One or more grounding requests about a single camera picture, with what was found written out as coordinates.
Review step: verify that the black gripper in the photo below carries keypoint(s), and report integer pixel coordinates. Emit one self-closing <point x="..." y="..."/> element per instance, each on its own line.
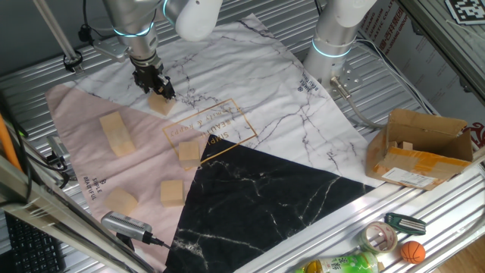
<point x="148" y="75"/>

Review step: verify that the light wooden cube block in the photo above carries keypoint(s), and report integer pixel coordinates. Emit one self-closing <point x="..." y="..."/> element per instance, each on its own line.
<point x="123" y="144"/>
<point x="161" y="106"/>
<point x="121" y="201"/>
<point x="189" y="153"/>
<point x="111" y="123"/>
<point x="172" y="193"/>

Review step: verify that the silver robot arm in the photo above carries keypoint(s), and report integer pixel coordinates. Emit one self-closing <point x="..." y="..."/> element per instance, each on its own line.
<point x="333" y="22"/>

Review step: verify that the black pole clamp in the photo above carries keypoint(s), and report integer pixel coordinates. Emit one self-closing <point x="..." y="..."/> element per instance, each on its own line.
<point x="72" y="62"/>

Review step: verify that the marble pattern table cloth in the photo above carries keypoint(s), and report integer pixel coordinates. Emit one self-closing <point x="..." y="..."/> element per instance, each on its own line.
<point x="246" y="76"/>

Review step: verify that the orange pole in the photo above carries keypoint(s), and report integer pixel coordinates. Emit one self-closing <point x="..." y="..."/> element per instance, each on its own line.
<point x="7" y="144"/>

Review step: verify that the black keyboard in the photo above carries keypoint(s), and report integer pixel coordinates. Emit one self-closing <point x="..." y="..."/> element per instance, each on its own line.
<point x="32" y="248"/>

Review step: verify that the small wooden piece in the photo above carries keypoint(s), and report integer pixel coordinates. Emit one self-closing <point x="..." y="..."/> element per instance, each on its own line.
<point x="406" y="145"/>
<point x="392" y="144"/>

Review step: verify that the green tea bottle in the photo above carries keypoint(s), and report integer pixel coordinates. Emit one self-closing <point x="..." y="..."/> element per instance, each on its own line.
<point x="341" y="264"/>

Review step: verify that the clear tape roll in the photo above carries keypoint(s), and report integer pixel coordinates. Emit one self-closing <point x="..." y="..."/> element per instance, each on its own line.
<point x="369" y="239"/>

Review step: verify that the grey printed board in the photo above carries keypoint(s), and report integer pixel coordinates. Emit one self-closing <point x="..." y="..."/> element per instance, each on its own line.
<point x="417" y="64"/>

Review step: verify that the brown cardboard box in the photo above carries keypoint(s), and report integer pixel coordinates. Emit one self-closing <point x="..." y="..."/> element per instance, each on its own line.
<point x="418" y="159"/>

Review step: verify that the green hex key set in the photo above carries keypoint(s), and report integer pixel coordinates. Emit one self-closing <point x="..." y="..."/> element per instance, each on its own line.
<point x="405" y="223"/>

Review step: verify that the small orange basketball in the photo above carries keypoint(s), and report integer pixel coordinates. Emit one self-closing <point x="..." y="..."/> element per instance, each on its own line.
<point x="413" y="252"/>

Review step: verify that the black white marker tag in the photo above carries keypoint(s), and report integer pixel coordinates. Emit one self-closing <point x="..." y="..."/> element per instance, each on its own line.
<point x="466" y="11"/>

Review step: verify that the red paper ornament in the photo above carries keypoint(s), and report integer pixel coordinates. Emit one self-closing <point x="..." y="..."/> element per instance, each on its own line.
<point x="479" y="134"/>

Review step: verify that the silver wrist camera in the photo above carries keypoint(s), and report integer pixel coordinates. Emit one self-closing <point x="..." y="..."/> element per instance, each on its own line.
<point x="111" y="48"/>

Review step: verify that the silver side camera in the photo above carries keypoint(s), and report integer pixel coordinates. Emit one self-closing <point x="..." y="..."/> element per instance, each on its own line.
<point x="57" y="145"/>

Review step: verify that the silver ribbed camera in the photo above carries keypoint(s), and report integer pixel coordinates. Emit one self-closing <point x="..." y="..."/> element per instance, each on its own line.
<point x="127" y="225"/>

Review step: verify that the black camera stand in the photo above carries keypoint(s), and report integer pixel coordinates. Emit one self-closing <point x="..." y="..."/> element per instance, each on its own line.
<point x="125" y="240"/>

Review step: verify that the aluminium frame beam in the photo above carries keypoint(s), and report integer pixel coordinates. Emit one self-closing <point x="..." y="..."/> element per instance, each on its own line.
<point x="57" y="214"/>

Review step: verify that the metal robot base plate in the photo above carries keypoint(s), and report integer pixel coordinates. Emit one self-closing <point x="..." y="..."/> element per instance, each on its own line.
<point x="350" y="77"/>

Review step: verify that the grey frame beam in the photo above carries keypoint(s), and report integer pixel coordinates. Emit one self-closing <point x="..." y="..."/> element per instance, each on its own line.
<point x="443" y="41"/>

